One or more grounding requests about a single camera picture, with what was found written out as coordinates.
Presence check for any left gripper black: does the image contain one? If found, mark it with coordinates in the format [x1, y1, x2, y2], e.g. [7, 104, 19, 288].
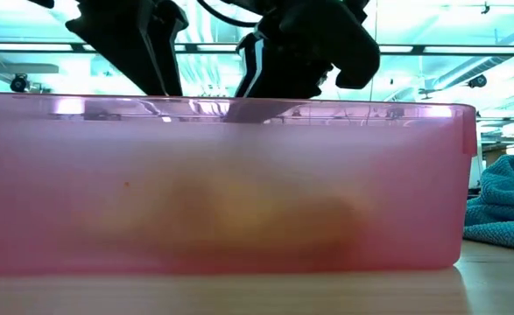
[66, 0, 190, 96]

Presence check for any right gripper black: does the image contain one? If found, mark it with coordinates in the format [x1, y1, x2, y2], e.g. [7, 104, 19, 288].
[235, 0, 381, 98]

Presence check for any yellow microfiber towel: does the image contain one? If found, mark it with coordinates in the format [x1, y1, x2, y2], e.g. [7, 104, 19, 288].
[76, 172, 365, 266]

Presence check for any blue microfiber towel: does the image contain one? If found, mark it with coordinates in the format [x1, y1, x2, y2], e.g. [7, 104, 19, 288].
[462, 154, 514, 254]

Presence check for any black ceiling spotlight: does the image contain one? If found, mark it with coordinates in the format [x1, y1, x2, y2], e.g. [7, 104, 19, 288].
[10, 73, 30, 95]
[467, 73, 489, 90]

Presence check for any pink translucent plastic bin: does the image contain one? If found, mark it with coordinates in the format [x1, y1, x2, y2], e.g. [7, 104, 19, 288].
[0, 91, 478, 277]

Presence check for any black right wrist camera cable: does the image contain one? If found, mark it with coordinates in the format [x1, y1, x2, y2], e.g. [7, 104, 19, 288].
[197, 0, 257, 28]

